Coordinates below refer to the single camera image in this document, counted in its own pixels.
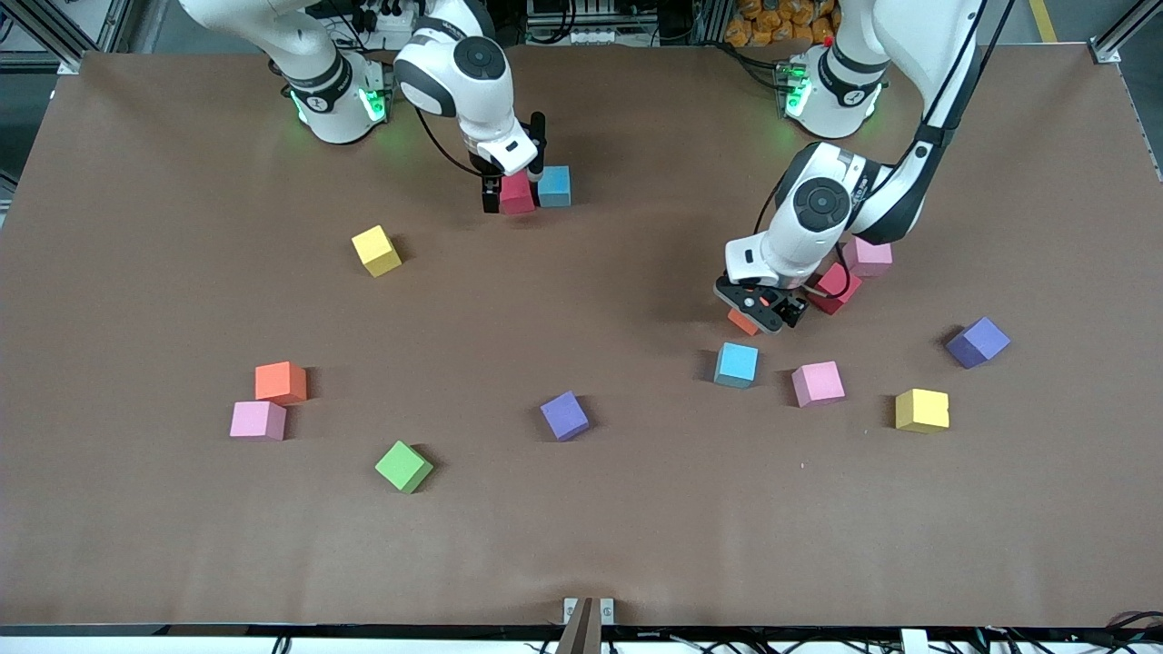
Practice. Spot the white equipment rack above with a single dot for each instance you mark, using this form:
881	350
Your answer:
581	34

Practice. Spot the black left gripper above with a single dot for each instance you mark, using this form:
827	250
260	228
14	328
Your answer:
796	311

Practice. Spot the white power strip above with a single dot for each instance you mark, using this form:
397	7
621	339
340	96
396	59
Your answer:
391	18

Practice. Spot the white plastic box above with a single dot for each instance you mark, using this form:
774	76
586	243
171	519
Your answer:
913	643

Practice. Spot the orange fruit net bag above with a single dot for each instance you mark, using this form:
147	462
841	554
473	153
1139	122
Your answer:
772	23

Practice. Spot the orange foam cube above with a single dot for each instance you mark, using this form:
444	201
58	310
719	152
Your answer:
280	382
740	322

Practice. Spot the yellow foam cube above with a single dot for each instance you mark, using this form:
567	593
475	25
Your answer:
376	252
922	411

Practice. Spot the pink foam cube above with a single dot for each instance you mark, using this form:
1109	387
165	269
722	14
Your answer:
258	421
818	384
872	262

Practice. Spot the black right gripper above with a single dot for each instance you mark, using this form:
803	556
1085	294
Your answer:
492	193

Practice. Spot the red foam cube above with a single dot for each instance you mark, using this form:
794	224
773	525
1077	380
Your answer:
518	195
840	291

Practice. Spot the purple foam cube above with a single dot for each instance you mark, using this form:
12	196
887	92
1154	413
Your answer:
978	343
564	417

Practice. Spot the metal table edge bracket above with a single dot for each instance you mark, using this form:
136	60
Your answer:
570	609

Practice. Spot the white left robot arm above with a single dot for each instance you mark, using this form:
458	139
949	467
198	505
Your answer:
918	45

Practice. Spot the green foam cube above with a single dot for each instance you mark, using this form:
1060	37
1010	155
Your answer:
403	467

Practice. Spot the blue foam cube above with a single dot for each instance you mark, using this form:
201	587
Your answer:
736	365
556	186

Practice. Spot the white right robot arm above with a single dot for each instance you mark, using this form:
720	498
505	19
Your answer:
436	82

